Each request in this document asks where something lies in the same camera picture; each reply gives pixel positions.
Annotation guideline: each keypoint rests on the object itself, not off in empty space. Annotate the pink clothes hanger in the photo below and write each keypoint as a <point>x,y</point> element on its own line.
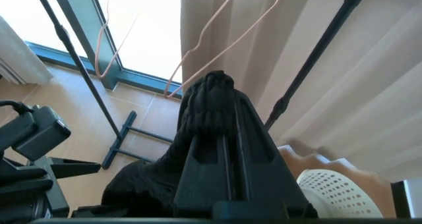
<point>96,62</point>
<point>217,18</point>

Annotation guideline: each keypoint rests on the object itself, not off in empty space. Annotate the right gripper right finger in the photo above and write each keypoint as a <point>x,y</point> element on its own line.
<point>267,181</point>

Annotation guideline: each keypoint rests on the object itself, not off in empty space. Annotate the white laundry basket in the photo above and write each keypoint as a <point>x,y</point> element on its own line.
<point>333,194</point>

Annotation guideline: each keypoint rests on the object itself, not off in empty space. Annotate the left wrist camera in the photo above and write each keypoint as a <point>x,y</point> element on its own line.
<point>43,131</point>

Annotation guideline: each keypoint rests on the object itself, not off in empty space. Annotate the window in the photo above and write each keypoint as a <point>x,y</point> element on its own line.
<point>148,26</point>

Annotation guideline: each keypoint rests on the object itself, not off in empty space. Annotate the black clothes rack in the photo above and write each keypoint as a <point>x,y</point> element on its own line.
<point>115,148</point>

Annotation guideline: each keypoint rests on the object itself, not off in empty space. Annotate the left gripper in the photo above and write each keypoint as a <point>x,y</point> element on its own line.
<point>23,197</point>

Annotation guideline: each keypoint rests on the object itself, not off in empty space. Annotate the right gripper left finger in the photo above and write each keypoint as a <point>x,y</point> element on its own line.
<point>204,181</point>

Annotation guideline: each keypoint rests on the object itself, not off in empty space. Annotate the beige curtain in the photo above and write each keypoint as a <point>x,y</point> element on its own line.
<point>19,59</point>
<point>346,85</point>

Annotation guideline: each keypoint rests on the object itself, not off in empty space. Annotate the black shorts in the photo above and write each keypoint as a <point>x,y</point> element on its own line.
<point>211,102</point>

